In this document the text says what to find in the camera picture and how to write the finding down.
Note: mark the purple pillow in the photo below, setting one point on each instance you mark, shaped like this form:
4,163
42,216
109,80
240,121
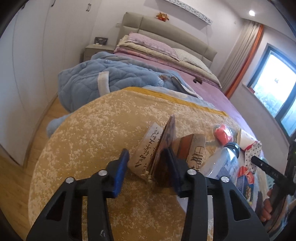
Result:
152,44

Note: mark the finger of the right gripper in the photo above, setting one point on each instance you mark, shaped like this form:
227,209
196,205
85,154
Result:
269,170

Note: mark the picture frame on nightstand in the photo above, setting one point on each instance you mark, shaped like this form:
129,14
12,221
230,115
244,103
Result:
100,41

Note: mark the light blue quilted jacket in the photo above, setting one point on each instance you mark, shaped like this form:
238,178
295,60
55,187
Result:
105,73

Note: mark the beige nightstand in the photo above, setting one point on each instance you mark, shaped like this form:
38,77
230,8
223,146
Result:
93,49

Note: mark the right hand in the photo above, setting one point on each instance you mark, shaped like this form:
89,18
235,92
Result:
266,210

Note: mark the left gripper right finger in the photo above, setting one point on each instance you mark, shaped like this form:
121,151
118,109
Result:
233,218

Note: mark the clear plastic bottle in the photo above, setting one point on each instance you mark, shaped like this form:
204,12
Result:
224,162

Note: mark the pink clay packet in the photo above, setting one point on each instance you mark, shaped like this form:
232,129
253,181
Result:
224,134

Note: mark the dark brown hair clip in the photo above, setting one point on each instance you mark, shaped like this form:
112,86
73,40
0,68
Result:
196,80

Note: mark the cream pillow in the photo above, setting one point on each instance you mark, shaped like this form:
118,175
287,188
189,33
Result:
191,59

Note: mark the orange plush toy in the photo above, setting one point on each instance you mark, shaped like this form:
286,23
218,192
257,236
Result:
162,17

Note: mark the polka dot paper wrapper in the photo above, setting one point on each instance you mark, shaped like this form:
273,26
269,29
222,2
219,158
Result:
251,151

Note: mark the white wardrobe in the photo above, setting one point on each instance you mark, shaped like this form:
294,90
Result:
41,40

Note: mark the bed with purple cover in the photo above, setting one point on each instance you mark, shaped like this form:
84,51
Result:
209,90

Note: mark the blue red small box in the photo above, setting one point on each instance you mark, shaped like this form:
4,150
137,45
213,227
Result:
245,183

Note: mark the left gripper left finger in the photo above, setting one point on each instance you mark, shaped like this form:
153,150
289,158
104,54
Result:
61,218

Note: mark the window with dark frame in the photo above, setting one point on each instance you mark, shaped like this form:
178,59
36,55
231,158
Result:
273,84

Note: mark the orange beige curtain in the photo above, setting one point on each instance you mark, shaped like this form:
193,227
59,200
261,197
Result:
240,57

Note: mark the tan printed paper bag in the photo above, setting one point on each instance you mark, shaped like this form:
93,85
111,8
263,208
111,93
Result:
190,148

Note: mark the beige padded headboard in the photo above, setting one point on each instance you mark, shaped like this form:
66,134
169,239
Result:
166,33

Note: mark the red white paper cup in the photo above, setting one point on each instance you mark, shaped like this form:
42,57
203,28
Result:
245,140

